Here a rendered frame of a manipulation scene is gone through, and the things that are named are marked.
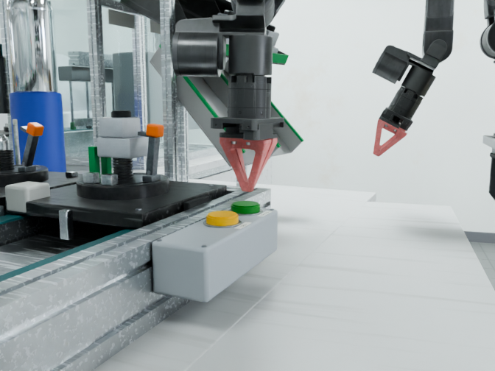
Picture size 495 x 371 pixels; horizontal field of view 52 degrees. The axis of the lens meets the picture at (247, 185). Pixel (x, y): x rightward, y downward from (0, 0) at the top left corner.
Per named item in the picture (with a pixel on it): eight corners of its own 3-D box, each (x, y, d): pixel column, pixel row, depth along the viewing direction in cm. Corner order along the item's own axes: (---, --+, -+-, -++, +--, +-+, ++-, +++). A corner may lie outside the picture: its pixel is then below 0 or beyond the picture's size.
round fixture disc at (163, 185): (185, 187, 83) (185, 175, 83) (133, 203, 70) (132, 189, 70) (116, 181, 89) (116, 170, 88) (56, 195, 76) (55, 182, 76)
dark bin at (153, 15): (259, 61, 102) (272, 25, 99) (219, 57, 91) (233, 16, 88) (163, 11, 114) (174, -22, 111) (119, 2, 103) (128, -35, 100)
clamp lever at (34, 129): (35, 167, 88) (45, 126, 85) (26, 168, 86) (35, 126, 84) (20, 158, 89) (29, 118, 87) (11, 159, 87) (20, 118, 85)
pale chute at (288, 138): (292, 153, 118) (303, 140, 116) (261, 158, 107) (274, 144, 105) (222, 68, 126) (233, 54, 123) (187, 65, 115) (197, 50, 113)
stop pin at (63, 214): (74, 238, 69) (72, 209, 69) (68, 240, 68) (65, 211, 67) (66, 237, 70) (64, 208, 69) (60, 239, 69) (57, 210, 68)
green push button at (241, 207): (264, 216, 71) (264, 202, 70) (253, 222, 67) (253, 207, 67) (238, 213, 72) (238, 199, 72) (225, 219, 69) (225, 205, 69)
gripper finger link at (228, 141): (216, 191, 68) (218, 121, 67) (239, 184, 75) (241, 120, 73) (263, 196, 66) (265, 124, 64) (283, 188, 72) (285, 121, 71)
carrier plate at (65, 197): (227, 196, 86) (227, 183, 85) (142, 230, 64) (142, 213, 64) (112, 186, 95) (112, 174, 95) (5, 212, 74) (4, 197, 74)
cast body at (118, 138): (148, 156, 79) (146, 110, 78) (130, 159, 75) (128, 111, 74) (106, 153, 83) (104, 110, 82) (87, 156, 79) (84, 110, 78)
